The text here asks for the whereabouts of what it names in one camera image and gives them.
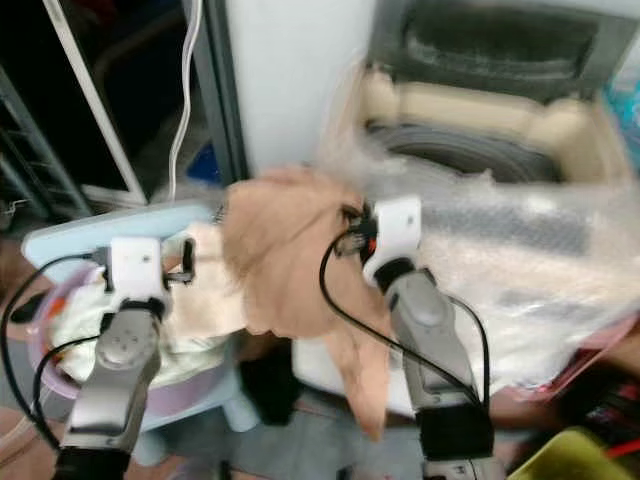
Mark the black bag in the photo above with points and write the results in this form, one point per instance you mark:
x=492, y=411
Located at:
x=270, y=385

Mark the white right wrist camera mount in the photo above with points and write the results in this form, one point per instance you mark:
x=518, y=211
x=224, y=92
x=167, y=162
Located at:
x=395, y=228

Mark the yellow-green plastic object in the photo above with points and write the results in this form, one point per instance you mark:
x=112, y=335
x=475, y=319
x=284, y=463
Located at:
x=570, y=458

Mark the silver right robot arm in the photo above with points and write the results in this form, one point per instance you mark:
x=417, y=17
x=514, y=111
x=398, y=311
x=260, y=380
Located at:
x=435, y=350

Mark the teal printed package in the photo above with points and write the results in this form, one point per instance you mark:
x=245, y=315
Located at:
x=624, y=125

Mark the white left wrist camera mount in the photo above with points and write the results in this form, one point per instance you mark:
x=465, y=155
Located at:
x=138, y=266

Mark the pale pink cloth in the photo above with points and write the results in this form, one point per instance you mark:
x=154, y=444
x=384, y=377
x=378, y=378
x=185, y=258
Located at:
x=210, y=295

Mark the blue container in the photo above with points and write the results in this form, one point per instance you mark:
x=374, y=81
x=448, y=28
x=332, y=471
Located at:
x=206, y=165

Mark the black slipper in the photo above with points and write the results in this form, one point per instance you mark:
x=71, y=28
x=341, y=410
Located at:
x=15, y=305

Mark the tan cloth garment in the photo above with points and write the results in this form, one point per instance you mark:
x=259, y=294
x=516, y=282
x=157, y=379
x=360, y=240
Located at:
x=290, y=250

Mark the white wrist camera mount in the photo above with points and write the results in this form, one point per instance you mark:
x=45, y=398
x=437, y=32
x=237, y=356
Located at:
x=395, y=228
x=138, y=266

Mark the white door frame bar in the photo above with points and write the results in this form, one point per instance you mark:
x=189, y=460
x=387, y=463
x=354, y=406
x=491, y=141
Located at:
x=95, y=110

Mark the clear plastic bubble wrap sheet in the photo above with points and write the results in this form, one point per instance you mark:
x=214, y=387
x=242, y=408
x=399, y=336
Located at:
x=510, y=250

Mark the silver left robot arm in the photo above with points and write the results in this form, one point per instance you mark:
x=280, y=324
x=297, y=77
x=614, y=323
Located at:
x=115, y=380

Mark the white crumpled clothes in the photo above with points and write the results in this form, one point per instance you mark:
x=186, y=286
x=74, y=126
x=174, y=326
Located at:
x=75, y=325

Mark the white top-load washing machine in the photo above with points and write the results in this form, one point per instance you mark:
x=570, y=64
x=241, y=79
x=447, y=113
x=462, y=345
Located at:
x=290, y=90

